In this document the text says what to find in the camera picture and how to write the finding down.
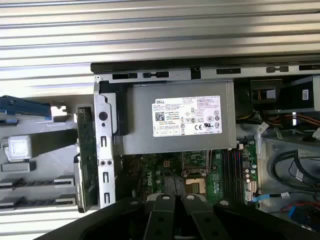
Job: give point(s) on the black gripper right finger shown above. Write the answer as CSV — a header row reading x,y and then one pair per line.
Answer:
x,y
205,222

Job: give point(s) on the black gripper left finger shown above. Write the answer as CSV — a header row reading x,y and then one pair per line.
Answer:
x,y
160,220

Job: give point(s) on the blue RAM stick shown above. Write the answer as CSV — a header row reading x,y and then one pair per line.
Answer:
x,y
32,182
35,202

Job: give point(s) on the black RAM slot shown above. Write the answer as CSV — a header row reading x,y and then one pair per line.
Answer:
x,y
241,175
236,175
230,175
225,175

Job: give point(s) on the green motherboard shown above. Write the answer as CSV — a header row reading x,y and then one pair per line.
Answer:
x,y
215,182

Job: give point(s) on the metal socket cover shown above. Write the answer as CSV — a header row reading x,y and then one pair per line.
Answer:
x,y
195,172

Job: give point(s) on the black PC case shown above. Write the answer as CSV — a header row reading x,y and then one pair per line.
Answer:
x,y
105,140

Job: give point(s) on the green graphics card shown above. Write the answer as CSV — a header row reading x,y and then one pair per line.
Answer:
x,y
87,155

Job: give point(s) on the grey power supply unit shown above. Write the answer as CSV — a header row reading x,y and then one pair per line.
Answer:
x,y
140,120

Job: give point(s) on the grey parts rack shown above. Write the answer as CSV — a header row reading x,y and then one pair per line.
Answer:
x,y
50,167

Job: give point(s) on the tall metal disk bay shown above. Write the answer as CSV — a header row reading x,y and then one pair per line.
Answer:
x,y
295,100

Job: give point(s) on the silver CPU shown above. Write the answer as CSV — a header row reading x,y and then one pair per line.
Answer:
x,y
20,147

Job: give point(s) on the hard disk in blue carrier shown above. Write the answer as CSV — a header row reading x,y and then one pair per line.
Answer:
x,y
25,106

